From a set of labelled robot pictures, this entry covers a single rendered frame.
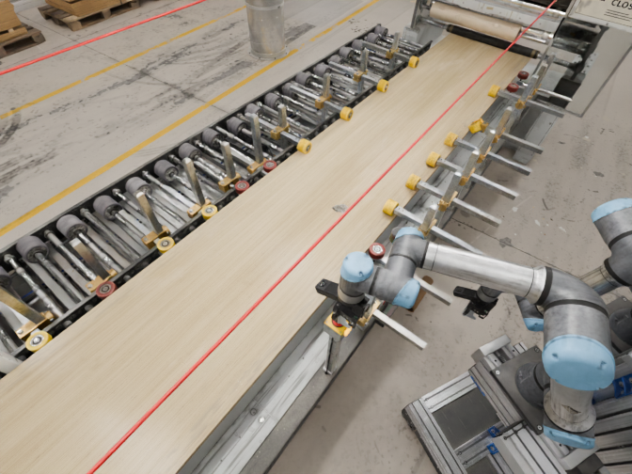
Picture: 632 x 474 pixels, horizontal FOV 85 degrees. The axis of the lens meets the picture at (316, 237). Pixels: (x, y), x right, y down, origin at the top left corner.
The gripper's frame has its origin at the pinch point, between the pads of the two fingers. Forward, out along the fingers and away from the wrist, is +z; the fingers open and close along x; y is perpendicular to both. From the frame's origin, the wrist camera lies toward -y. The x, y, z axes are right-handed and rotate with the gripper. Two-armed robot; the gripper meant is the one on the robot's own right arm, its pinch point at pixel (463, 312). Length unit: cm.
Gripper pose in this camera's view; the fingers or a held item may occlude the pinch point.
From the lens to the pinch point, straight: 175.9
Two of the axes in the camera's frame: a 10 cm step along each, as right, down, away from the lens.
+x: 6.2, -6.2, 4.9
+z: -0.3, 6.0, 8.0
